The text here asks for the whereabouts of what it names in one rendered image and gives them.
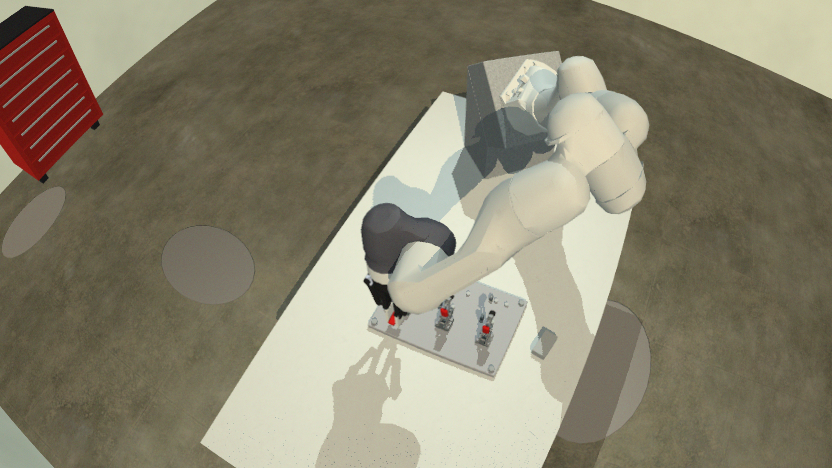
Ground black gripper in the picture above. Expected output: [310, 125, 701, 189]
[363, 274, 407, 327]

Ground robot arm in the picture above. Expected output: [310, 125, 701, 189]
[361, 56, 649, 315]

